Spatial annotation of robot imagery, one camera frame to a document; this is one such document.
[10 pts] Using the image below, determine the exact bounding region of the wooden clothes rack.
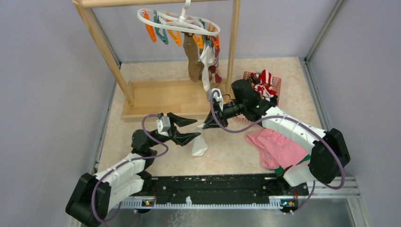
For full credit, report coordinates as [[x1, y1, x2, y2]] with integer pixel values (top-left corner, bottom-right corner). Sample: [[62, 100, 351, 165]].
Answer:
[[73, 0, 241, 122]]

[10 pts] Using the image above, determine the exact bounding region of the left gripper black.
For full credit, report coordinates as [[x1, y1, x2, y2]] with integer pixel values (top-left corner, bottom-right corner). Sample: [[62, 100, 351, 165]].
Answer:
[[148, 112, 201, 148]]

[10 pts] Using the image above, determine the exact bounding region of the purple striped tan sock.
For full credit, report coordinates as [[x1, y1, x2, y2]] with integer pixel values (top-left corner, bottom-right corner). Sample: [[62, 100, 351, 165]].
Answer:
[[208, 65, 222, 84]]

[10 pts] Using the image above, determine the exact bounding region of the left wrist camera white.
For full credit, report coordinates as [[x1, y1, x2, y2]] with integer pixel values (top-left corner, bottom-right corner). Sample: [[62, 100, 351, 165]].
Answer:
[[156, 116, 171, 136]]

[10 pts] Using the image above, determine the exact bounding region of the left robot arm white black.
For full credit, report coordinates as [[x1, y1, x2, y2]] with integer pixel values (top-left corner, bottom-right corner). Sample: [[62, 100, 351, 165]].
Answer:
[[65, 113, 200, 227]]

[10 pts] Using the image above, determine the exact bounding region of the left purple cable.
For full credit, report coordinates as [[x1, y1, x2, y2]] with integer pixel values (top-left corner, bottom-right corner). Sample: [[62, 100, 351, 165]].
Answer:
[[91, 114, 169, 227]]

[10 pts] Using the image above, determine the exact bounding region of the brown sock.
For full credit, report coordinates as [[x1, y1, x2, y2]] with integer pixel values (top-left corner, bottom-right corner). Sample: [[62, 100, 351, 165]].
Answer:
[[183, 33, 204, 82]]

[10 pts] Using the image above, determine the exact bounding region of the pink cloth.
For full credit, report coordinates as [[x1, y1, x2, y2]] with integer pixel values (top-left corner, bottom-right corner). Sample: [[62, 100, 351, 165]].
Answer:
[[245, 129, 310, 169]]

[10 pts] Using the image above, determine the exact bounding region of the white round clip hanger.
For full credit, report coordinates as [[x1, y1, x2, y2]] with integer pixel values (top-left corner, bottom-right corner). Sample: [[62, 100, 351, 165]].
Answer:
[[137, 0, 221, 50]]

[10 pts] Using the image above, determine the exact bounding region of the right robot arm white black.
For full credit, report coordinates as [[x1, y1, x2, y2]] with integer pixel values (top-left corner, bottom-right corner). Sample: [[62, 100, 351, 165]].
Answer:
[[203, 79, 350, 195]]

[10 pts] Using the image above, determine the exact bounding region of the pink plastic basket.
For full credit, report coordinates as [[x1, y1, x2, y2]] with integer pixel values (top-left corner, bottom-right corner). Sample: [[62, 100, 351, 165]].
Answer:
[[233, 71, 282, 124]]

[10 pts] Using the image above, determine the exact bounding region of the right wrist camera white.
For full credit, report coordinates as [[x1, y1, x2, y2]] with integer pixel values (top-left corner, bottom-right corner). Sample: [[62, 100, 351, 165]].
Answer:
[[209, 88, 224, 110]]

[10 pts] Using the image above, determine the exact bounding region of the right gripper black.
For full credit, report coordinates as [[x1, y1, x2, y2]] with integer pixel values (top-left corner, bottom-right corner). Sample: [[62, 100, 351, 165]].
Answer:
[[202, 100, 245, 129]]

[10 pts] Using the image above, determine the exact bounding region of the green cloth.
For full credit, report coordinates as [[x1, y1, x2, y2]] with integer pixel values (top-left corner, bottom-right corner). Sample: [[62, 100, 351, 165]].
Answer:
[[274, 153, 312, 176]]

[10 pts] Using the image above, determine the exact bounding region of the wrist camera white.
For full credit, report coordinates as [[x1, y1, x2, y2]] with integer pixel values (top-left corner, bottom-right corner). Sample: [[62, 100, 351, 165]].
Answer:
[[209, 88, 224, 110], [156, 116, 171, 136]]

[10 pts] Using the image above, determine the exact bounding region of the red white striped sock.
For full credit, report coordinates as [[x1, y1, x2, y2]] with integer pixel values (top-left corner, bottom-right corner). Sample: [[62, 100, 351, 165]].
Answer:
[[249, 70, 277, 98]]

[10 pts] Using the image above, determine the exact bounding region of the purple striped sock maroon cuff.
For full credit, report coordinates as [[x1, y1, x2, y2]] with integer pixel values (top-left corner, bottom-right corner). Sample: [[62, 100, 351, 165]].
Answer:
[[213, 47, 220, 68]]

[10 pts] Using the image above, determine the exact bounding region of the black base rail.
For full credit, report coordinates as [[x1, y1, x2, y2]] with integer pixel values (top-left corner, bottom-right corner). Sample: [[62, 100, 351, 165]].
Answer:
[[121, 174, 309, 213]]

